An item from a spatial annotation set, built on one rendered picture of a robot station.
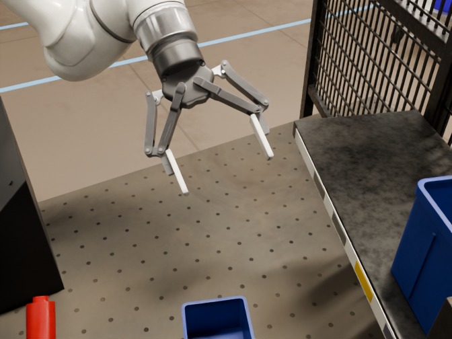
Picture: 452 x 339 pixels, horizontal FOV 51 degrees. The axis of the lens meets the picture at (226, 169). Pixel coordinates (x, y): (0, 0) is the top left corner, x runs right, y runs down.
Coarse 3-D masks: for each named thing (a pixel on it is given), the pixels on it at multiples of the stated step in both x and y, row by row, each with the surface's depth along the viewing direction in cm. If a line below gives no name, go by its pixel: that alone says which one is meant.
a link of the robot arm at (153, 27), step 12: (144, 12) 70; (156, 12) 69; (168, 12) 70; (180, 12) 71; (144, 24) 70; (156, 24) 69; (168, 24) 69; (180, 24) 70; (192, 24) 72; (144, 36) 70; (156, 36) 69; (168, 36) 69; (180, 36) 70; (192, 36) 72; (144, 48) 71; (156, 48) 71
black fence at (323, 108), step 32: (320, 0) 125; (384, 0) 89; (416, 0) 81; (320, 32) 131; (352, 32) 108; (416, 32) 79; (448, 32) 72; (320, 64) 131; (352, 64) 109; (416, 64) 83; (448, 64) 71; (320, 96) 136; (384, 96) 96; (416, 96) 84; (448, 96) 74
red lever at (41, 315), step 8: (40, 296) 37; (32, 304) 37; (40, 304) 37; (48, 304) 37; (32, 312) 36; (40, 312) 37; (48, 312) 37; (32, 320) 36; (40, 320) 36; (48, 320) 37; (32, 328) 36; (40, 328) 36; (48, 328) 37; (32, 336) 36; (40, 336) 36; (48, 336) 36
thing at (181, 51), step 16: (176, 48) 69; (192, 48) 70; (160, 64) 70; (176, 64) 69; (192, 64) 71; (160, 80) 72; (176, 80) 71; (192, 80) 71; (208, 80) 71; (192, 96) 71; (208, 96) 71
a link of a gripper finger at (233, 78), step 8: (224, 64) 71; (232, 72) 71; (232, 80) 71; (240, 80) 71; (240, 88) 72; (248, 88) 71; (248, 96) 72; (256, 96) 71; (264, 96) 71; (256, 104) 73; (264, 104) 71
